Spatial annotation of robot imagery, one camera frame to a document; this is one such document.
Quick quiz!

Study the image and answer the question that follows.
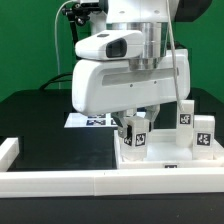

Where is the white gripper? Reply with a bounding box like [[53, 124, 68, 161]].
[[71, 49, 192, 140]]

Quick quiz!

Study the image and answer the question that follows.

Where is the white square tabletop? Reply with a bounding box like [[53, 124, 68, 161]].
[[114, 129, 224, 169]]

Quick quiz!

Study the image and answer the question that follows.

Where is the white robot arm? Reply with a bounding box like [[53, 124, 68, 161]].
[[72, 0, 213, 138]]

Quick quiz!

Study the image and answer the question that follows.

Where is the white AprilTag base sheet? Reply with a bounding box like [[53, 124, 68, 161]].
[[64, 112, 148, 128]]

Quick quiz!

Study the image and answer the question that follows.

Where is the white U-shaped obstacle fence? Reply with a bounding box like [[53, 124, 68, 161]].
[[0, 138, 224, 198]]

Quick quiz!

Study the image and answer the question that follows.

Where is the black cable bundle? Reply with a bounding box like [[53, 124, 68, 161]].
[[38, 73, 74, 92]]

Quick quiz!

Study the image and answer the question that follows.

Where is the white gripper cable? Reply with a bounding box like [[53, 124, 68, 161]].
[[164, 0, 185, 113]]

